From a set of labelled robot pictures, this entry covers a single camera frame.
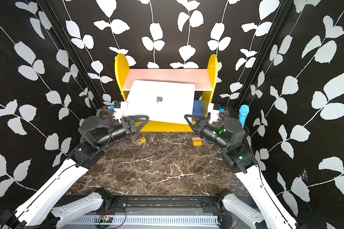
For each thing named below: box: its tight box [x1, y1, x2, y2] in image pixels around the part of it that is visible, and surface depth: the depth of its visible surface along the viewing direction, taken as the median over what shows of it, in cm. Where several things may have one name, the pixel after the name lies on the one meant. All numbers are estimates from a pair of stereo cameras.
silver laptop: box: [126, 80, 196, 125], surface depth 64 cm
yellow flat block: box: [193, 141, 203, 146], surface depth 100 cm
